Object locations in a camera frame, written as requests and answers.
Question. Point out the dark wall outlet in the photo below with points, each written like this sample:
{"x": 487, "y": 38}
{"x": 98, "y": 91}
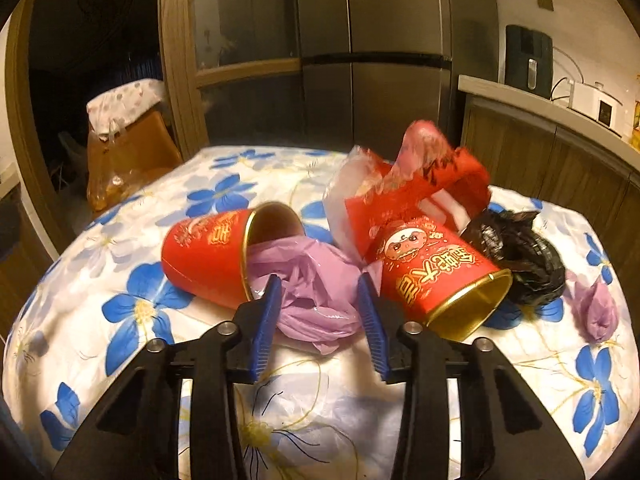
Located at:
{"x": 545, "y": 2}

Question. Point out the polka dot white cloth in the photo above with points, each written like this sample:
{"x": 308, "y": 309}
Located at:
{"x": 130, "y": 97}

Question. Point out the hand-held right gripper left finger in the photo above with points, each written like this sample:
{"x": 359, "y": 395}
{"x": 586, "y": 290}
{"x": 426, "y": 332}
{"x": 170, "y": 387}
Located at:
{"x": 265, "y": 330}

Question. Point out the red cartoon print paper cup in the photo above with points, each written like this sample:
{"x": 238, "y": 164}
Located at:
{"x": 440, "y": 280}

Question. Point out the red and white plastic bag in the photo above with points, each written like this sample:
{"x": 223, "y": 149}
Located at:
{"x": 450, "y": 175}

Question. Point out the red paper cup gold rim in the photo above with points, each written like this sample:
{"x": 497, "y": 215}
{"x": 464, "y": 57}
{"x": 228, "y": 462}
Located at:
{"x": 205, "y": 255}

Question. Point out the dark steel refrigerator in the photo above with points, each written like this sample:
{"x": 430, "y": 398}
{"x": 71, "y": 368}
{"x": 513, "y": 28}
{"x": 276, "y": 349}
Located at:
{"x": 400, "y": 85}

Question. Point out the blue floral white tablecloth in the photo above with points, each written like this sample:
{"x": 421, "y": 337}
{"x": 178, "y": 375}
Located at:
{"x": 75, "y": 320}

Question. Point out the black plastic bag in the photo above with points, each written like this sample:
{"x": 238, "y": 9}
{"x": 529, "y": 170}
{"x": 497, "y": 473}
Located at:
{"x": 520, "y": 260}

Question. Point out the white rice cooker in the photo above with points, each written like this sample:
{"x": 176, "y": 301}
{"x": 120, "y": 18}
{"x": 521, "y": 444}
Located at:
{"x": 597, "y": 107}

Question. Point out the small purple plastic bag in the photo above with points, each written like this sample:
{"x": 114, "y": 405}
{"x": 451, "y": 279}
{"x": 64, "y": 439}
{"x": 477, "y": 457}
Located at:
{"x": 597, "y": 310}

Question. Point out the translucent pale red plastic bag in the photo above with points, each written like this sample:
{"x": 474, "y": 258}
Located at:
{"x": 425, "y": 145}

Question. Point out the black air fryer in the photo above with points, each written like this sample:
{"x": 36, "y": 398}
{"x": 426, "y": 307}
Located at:
{"x": 525, "y": 60}

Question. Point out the wooden glass sliding door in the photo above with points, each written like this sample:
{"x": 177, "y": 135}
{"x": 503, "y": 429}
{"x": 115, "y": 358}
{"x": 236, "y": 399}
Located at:
{"x": 240, "y": 20}

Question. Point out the large purple plastic bag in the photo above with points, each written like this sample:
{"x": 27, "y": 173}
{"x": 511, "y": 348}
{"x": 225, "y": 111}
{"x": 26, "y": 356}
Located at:
{"x": 310, "y": 300}

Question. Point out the orange brown chair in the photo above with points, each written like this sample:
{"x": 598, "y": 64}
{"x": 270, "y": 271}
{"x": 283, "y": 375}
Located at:
{"x": 150, "y": 145}

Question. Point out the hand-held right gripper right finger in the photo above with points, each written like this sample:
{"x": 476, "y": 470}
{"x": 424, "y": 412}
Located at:
{"x": 372, "y": 330}

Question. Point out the clear plastic bag with food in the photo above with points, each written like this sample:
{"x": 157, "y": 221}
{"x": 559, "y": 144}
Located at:
{"x": 110, "y": 175}

